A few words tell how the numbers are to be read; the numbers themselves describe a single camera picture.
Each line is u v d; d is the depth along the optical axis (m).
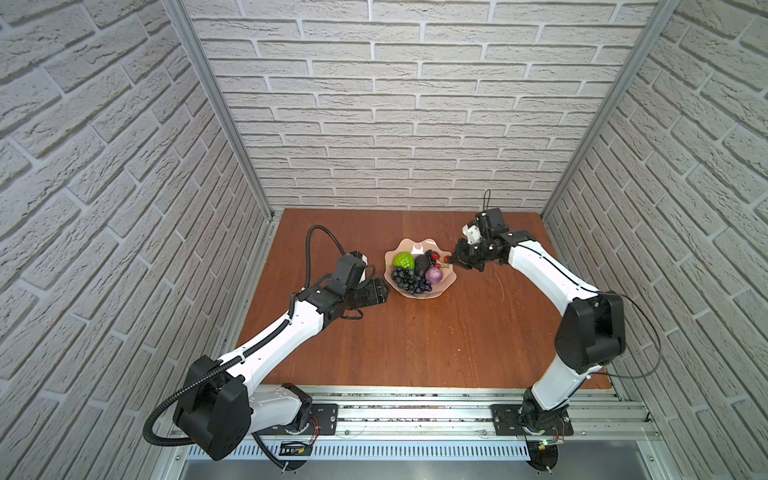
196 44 0.75
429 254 1.02
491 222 0.70
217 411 0.39
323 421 0.73
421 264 0.99
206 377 0.39
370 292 0.72
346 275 0.61
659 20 0.70
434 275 0.95
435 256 1.00
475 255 0.75
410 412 0.77
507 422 0.74
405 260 0.97
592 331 0.47
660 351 0.71
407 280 0.92
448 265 0.97
